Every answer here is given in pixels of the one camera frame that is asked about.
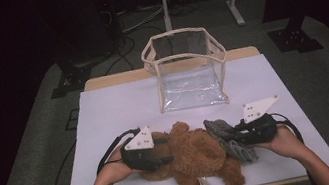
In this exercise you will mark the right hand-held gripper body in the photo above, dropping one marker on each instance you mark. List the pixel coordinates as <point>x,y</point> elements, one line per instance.
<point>256,109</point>

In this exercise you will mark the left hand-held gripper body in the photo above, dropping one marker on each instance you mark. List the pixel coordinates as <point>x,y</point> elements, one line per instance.
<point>142,142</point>

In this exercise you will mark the grey furry toy garment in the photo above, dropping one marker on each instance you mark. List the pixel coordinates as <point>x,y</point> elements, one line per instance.
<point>223,131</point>

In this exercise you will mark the brown teddy bear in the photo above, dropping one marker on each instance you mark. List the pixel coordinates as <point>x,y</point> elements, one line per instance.
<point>196,151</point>

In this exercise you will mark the transparent bag with beige trim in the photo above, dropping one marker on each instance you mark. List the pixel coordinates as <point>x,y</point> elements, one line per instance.
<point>192,88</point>

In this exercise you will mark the person's left hand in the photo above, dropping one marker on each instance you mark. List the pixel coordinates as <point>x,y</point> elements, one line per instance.
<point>113,170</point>

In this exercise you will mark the person's right hand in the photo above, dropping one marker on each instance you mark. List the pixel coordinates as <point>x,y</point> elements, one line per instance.
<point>284,145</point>

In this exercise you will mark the wooden table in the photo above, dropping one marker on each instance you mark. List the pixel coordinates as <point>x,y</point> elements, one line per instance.
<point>109,80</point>

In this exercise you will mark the black stand base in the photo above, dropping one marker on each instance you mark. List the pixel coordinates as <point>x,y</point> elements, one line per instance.
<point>72,79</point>
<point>294,40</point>

